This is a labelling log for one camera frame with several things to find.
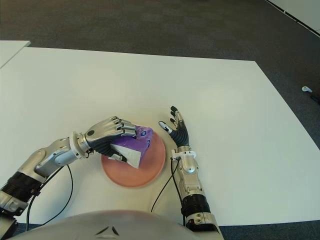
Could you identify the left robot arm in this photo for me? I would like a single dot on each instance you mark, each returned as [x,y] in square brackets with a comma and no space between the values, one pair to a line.
[50,157]

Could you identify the silver robot torso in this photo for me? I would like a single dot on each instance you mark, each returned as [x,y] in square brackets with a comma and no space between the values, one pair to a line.
[105,225]

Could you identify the white neighbouring table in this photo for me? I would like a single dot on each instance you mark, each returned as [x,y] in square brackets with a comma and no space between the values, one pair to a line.
[10,50]

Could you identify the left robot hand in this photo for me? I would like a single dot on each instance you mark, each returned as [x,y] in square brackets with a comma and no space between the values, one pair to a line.
[105,132]

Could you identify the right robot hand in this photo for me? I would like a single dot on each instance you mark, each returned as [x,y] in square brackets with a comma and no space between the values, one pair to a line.
[180,136]

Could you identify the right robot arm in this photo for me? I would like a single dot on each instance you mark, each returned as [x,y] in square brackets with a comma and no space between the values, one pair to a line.
[192,180]

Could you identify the pink round plate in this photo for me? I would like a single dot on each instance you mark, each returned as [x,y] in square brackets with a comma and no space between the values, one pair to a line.
[152,162]

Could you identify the purple tissue paper pack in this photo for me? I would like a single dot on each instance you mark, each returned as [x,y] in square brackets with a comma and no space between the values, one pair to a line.
[135,147]

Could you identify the white handheld controller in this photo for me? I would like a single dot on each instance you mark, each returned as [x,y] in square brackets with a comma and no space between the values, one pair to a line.
[306,88]

